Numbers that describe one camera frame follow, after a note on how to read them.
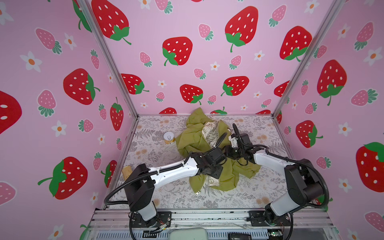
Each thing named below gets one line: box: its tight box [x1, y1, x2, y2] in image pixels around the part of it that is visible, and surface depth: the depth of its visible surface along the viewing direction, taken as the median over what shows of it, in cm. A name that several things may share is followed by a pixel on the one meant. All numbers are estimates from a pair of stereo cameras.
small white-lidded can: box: [163, 131, 176, 145], surface depth 103 cm
